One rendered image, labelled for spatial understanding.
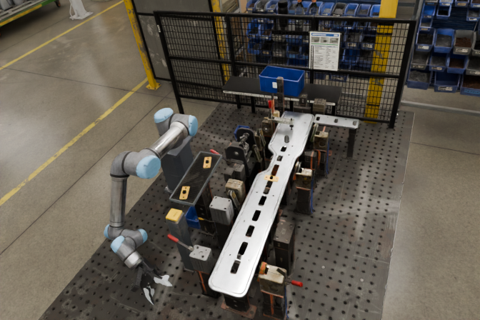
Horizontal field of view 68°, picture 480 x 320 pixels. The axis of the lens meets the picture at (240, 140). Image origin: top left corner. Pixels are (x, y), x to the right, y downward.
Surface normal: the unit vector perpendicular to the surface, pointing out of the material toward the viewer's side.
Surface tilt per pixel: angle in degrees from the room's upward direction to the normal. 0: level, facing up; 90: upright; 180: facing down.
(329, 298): 0
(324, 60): 90
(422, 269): 0
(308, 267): 0
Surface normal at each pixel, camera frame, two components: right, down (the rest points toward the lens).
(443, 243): -0.11, -0.76
